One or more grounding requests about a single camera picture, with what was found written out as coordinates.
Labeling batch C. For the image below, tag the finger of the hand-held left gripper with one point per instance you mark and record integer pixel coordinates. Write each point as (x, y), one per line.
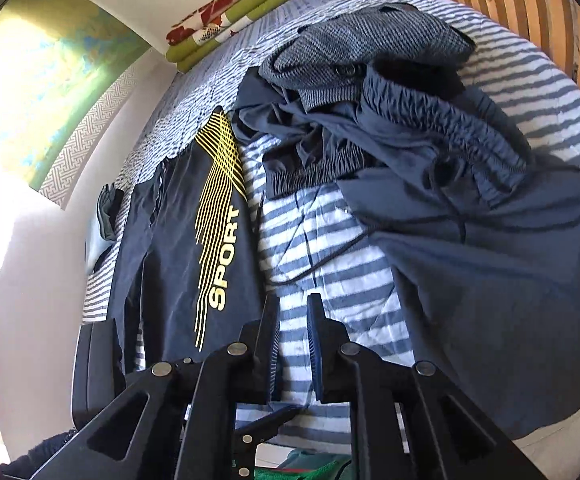
(255, 435)

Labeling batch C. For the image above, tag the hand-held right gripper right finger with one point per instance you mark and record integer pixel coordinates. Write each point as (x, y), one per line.
(315, 345)

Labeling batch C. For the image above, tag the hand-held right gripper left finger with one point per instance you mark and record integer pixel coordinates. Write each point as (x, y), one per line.
(271, 340)

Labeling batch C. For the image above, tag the black sport shorts yellow stripes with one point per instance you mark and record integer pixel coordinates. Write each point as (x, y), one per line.
(170, 260)

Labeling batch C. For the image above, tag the person's left forearm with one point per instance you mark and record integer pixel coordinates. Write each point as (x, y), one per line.
(40, 455)

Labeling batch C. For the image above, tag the green cloth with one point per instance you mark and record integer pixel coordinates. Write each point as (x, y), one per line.
(310, 467)

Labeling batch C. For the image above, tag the blue striped bed quilt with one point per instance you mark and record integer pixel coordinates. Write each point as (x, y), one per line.
(330, 230)

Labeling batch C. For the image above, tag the grey-blue folded cloth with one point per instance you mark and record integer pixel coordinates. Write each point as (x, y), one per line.
(104, 220)

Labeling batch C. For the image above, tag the dark navy shorts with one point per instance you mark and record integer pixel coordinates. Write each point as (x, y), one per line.
(295, 145)

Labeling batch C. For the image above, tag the grey tweed garment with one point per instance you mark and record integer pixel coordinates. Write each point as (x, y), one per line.
(349, 45)

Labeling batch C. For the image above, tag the green floral folded blanket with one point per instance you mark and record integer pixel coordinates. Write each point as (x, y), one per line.
(235, 25)

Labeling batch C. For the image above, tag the wooden slatted bed railing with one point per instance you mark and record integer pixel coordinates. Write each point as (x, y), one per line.
(519, 5)

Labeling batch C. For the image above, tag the landscape wall poster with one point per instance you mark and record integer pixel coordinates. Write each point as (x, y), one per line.
(45, 85)

